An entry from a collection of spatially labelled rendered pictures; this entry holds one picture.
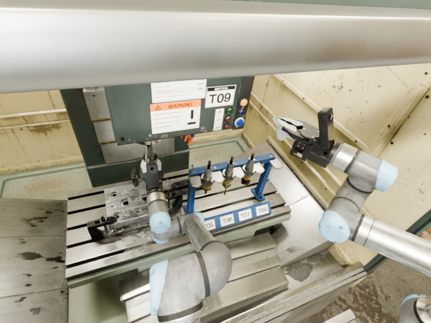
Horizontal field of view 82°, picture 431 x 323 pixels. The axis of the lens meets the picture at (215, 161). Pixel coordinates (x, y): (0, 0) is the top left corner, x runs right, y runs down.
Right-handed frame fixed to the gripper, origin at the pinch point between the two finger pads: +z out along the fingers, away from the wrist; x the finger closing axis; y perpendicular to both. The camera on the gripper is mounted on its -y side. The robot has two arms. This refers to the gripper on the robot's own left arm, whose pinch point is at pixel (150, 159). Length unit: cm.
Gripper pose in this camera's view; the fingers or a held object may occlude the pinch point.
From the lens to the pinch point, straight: 117.8
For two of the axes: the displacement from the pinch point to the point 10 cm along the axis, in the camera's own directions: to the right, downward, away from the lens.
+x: 9.5, -1.2, 2.8
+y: -1.1, 7.2, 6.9
